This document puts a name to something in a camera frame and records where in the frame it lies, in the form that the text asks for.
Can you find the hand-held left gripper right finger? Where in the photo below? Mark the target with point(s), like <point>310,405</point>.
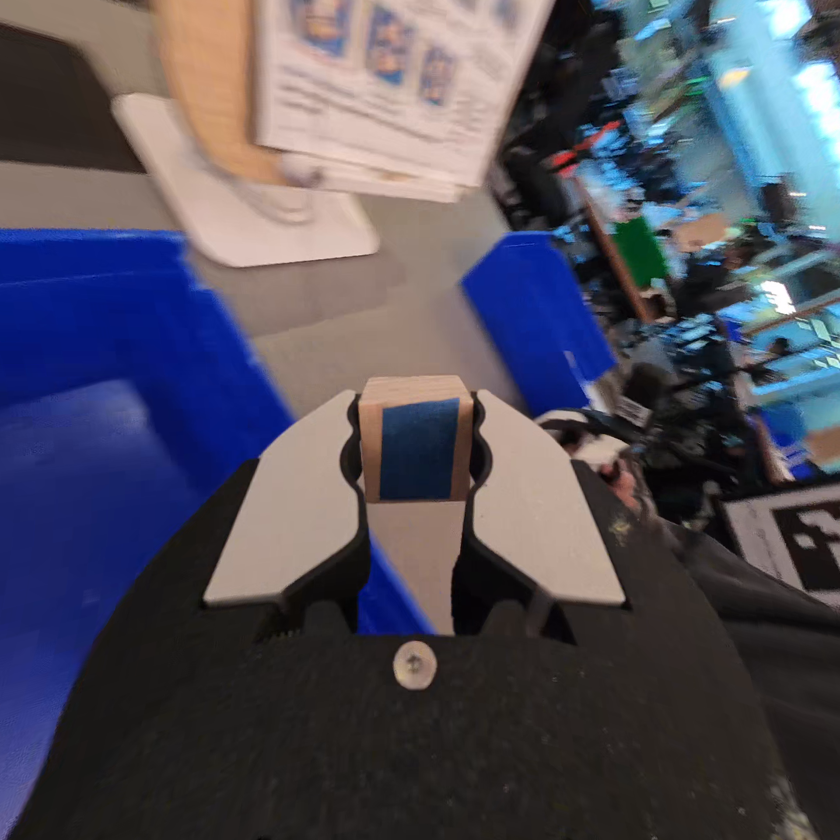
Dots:
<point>538,512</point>

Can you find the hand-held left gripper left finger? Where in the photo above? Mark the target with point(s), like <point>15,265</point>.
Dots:
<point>289,512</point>

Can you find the wooden cube blue stripe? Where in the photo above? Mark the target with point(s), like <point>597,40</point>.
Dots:
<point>420,453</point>

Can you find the blue plastic bin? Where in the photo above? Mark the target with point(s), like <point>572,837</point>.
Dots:
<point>98,394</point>
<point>525,308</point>

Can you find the grey desk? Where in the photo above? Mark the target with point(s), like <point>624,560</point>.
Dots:
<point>367,315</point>

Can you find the person's right hand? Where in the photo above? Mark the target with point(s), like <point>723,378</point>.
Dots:
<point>623,482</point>

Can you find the green box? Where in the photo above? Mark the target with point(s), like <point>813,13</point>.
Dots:
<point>640,253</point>

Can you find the wooden table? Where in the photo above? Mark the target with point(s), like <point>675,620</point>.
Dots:
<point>604,236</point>

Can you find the person's body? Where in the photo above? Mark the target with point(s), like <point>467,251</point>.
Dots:
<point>807,774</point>

